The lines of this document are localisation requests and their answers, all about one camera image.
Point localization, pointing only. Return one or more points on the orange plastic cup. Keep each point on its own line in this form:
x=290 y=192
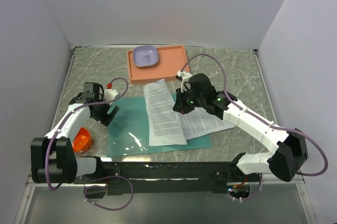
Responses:
x=82 y=141

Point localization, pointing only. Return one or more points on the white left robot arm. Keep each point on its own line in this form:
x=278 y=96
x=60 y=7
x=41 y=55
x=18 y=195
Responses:
x=52 y=157

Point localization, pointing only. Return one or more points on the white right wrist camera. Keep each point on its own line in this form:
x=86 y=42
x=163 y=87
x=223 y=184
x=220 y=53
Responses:
x=183 y=77

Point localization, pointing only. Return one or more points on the teal green file folder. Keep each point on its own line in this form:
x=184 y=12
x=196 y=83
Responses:
x=128 y=133

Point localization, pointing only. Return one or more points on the aluminium frame rail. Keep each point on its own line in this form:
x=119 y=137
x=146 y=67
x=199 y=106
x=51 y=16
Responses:
x=31 y=183

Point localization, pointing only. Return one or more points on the lavender square bowl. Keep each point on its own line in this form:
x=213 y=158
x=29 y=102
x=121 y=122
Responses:
x=145 y=56

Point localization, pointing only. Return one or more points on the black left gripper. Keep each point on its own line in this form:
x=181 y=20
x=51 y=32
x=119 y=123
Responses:
x=105 y=118

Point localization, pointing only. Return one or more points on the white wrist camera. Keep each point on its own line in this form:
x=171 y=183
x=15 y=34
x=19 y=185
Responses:
x=110 y=93
x=183 y=77

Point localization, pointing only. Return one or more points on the salmon pink tray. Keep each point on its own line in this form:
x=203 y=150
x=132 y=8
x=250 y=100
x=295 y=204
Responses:
x=170 y=61

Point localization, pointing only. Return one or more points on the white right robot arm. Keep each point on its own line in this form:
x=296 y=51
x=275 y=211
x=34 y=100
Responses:
x=286 y=150

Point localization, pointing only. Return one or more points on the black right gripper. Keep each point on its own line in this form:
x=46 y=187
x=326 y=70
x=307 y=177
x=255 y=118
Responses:
x=179 y=105

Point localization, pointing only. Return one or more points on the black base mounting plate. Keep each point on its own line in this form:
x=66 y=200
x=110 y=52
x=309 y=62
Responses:
x=165 y=177

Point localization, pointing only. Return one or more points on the white printed paper sheets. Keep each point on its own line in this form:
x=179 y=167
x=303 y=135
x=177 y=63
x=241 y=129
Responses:
x=199 y=123

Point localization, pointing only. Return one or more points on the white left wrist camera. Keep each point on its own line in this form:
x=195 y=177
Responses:
x=110 y=93

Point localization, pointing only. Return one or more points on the single white printed sheet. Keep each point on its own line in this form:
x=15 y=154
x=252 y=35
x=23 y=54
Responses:
x=164 y=124

